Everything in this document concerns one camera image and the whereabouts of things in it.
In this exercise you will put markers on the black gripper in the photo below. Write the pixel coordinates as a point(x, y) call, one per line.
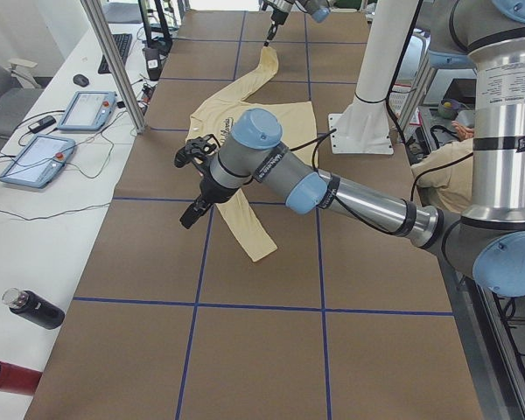
point(277, 18)
point(210, 189)

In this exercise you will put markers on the cream long sleeve shirt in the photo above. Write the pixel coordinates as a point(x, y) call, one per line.
point(261, 143)

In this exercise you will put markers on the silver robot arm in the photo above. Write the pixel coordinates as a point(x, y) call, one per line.
point(281, 9)
point(486, 242)

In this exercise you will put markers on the far teach pendant tablet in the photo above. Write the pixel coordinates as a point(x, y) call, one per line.
point(88, 111)

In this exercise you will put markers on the teach pendant tablet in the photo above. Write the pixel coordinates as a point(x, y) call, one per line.
point(39, 162)
point(88, 111)

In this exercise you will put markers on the near teach pendant tablet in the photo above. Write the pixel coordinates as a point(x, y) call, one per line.
point(39, 162)

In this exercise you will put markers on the black power adapter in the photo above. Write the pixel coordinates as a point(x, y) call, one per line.
point(42, 124)

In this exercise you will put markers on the black computer mouse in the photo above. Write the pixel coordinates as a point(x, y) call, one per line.
point(80, 80)

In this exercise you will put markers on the black water bottle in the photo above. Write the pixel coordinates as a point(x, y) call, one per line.
point(30, 306)

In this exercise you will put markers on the person in beige shirt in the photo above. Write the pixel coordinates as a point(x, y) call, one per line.
point(449, 188)

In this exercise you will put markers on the red bottle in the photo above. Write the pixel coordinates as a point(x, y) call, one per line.
point(18, 380)

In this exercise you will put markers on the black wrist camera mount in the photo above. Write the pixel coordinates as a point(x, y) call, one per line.
point(197, 151)

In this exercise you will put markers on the aluminium frame post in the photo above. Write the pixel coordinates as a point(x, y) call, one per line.
point(99, 24)

